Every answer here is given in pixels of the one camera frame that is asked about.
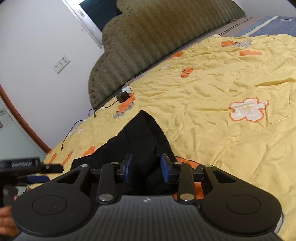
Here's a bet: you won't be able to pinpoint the black pants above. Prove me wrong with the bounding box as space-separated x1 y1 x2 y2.
71 110 176 185

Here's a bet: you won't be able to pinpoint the person's left hand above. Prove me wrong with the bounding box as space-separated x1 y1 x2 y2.
0 205 19 237

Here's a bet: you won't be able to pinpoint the black power adapter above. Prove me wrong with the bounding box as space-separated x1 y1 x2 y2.
116 91 130 103

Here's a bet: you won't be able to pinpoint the white charger plug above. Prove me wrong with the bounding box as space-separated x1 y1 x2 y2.
121 85 133 93

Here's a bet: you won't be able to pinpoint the yellow carrot print bedsheet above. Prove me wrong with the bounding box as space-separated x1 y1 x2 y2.
28 33 296 241

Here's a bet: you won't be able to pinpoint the olive padded headboard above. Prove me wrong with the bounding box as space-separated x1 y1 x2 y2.
88 0 245 108

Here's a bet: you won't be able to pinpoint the brown wooden door frame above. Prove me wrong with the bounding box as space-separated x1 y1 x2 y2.
0 86 51 154

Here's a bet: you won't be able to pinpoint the black charging cable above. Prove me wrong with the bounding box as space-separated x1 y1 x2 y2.
61 98 121 151

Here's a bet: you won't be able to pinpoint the white double wall socket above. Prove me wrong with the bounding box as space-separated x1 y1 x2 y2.
53 55 71 74

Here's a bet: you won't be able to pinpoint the window with white frame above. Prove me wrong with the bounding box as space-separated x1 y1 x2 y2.
63 0 121 49

